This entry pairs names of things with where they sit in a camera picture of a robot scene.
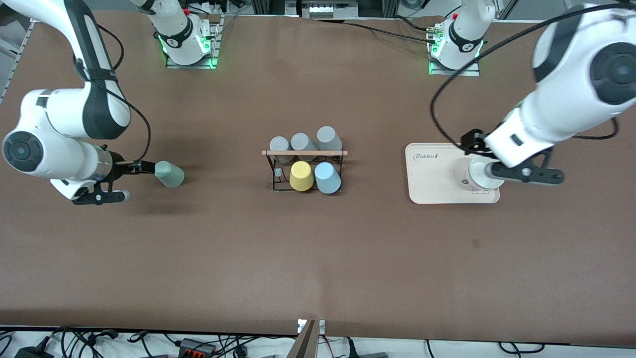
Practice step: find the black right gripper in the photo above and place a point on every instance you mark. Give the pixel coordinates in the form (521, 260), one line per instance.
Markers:
(119, 165)

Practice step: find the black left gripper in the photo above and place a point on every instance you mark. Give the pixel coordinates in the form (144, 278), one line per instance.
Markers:
(473, 140)

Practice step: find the mint green cup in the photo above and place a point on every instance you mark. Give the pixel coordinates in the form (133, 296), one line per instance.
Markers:
(171, 174)

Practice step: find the light blue cup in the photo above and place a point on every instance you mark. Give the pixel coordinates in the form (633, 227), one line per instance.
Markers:
(328, 179)

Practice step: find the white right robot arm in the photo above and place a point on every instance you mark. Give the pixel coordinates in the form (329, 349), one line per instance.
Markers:
(54, 139)

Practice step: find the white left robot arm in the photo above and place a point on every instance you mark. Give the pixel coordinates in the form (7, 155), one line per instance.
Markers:
(571, 84)

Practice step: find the white bowl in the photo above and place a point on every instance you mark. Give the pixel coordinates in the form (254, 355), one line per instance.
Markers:
(479, 175)

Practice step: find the cream plastic tray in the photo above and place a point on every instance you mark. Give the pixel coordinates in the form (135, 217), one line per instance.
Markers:
(437, 191)

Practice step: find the grey cup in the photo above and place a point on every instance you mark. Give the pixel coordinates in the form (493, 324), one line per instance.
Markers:
(329, 138)
(302, 144)
(280, 147)

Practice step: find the yellow cup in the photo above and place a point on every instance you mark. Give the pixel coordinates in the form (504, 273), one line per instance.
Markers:
(302, 176)

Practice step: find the black orange terminal block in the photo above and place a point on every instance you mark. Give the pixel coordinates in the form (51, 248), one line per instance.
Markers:
(196, 348)

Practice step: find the white device with slots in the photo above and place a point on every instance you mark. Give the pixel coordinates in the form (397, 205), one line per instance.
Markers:
(328, 10)

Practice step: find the black power adapter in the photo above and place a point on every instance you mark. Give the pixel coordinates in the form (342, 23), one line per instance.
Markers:
(35, 353)

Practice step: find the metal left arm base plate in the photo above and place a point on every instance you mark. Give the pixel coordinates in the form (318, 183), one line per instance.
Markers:
(454, 72)

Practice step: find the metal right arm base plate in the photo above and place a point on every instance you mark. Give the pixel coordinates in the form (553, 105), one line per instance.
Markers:
(214, 35)

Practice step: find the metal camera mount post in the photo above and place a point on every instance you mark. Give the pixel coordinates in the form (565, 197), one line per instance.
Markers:
(305, 343)

